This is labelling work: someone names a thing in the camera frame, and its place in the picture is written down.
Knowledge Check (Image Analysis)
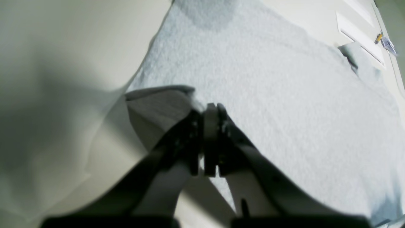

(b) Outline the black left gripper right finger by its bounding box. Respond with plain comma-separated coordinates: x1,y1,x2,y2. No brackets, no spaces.
204,103,371,228

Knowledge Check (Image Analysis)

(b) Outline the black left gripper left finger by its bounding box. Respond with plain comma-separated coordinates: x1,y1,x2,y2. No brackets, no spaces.
41,110,201,228

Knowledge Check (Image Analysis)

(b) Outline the grey T-shirt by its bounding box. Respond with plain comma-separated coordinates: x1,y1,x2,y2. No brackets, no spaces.
126,0,404,225

